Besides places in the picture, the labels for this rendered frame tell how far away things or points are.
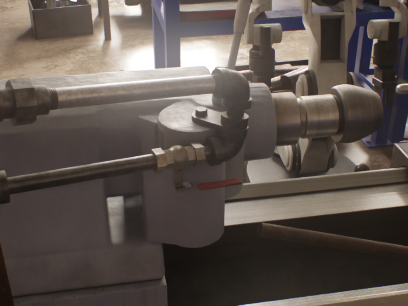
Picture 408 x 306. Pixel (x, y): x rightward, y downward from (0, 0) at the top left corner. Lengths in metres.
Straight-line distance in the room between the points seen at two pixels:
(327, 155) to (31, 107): 1.89
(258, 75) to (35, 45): 2.60
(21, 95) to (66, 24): 4.03
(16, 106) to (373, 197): 0.81
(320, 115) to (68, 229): 0.39
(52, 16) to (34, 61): 0.47
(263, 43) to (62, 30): 2.69
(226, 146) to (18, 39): 4.00
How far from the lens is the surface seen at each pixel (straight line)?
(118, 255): 0.88
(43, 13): 4.62
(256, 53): 2.19
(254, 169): 2.62
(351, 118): 0.95
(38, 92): 0.65
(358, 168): 1.69
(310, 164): 2.46
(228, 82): 0.73
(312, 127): 0.95
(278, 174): 2.60
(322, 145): 2.44
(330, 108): 0.95
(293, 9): 2.92
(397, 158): 1.39
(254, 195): 1.24
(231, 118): 0.76
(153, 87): 0.69
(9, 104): 0.64
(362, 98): 0.97
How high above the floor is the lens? 1.52
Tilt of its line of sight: 30 degrees down
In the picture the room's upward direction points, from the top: straight up
